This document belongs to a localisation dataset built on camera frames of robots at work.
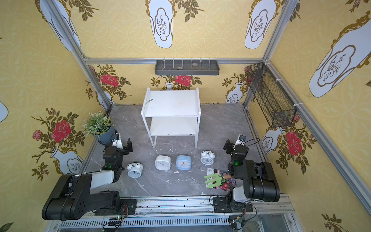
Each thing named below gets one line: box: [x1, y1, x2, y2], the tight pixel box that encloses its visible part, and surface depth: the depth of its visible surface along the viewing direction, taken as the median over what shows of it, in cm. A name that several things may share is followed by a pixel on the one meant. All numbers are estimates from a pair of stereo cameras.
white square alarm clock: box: [154, 155, 172, 171], surface depth 85 cm
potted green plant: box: [81, 111, 116, 145], surface depth 89 cm
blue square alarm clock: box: [175, 155, 192, 171], surface depth 85 cm
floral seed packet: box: [206, 167, 237, 191], surface depth 84 cm
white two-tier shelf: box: [141, 87, 201, 149], surface depth 80 cm
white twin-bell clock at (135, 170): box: [126, 162, 144, 179], surface depth 81 cm
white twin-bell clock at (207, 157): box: [199, 150, 216, 166], surface depth 86 cm
